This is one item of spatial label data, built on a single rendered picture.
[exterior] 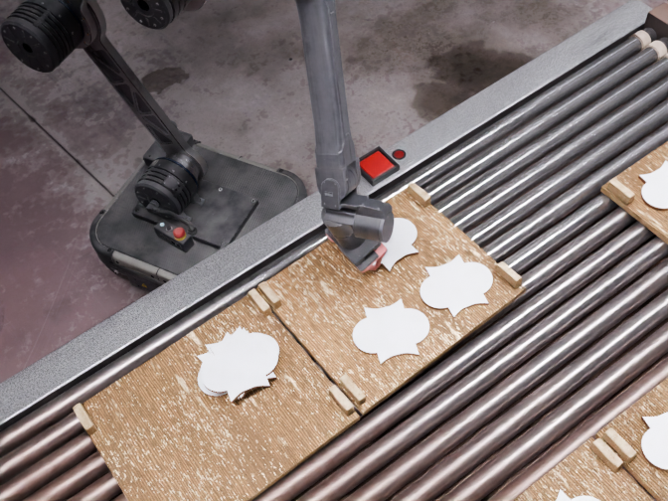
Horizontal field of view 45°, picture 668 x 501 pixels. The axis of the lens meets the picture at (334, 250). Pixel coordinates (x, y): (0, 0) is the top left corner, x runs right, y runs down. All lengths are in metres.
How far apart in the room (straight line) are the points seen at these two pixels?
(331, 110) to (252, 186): 1.35
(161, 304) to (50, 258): 1.42
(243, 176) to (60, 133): 0.99
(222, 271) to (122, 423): 0.38
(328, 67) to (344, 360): 0.54
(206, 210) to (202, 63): 1.05
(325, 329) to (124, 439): 0.42
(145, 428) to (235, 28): 2.46
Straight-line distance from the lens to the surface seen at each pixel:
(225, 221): 2.64
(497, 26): 3.63
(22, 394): 1.71
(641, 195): 1.81
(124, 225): 2.76
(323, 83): 1.41
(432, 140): 1.90
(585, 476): 1.48
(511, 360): 1.58
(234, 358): 1.54
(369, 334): 1.56
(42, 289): 3.02
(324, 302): 1.62
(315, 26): 1.39
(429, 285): 1.62
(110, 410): 1.60
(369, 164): 1.83
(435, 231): 1.70
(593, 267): 1.71
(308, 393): 1.53
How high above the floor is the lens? 2.31
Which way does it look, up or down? 54 degrees down
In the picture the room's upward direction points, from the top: 8 degrees counter-clockwise
